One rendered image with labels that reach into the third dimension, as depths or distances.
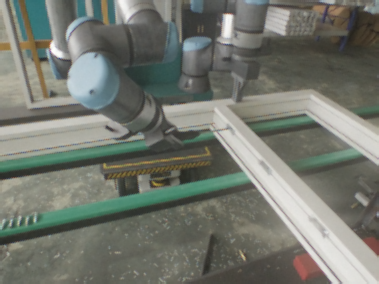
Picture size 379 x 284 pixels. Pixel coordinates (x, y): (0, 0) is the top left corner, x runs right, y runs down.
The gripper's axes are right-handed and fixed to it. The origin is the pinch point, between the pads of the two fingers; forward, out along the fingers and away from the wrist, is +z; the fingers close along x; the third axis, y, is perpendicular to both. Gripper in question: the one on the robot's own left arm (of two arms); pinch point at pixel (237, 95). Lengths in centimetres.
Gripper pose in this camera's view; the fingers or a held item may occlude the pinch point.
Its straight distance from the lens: 95.2
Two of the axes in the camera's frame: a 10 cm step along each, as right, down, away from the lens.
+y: -9.3, 1.6, -3.2
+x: 3.5, 5.5, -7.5
